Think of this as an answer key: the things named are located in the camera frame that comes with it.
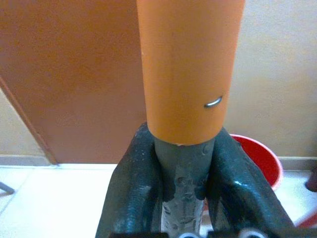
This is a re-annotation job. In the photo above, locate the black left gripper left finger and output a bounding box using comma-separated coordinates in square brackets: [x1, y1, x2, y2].
[95, 121, 175, 238]

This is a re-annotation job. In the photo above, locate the grey metal leg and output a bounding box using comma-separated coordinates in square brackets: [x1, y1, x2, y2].
[0, 181, 15, 198]

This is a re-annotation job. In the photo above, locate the brown wooden door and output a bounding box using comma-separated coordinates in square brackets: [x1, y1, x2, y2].
[0, 0, 149, 166]

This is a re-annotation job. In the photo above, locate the dark furniture leg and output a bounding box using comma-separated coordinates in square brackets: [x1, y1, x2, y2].
[306, 165, 317, 193]

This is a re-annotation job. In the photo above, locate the orange broom handle grey shaft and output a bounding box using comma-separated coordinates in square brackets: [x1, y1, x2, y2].
[136, 0, 246, 238]

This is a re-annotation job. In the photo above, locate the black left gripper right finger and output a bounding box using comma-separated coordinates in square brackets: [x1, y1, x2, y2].
[195, 126, 297, 238]

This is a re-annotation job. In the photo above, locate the red plastic bucket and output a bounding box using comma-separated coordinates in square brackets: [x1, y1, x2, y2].
[229, 134, 317, 228]

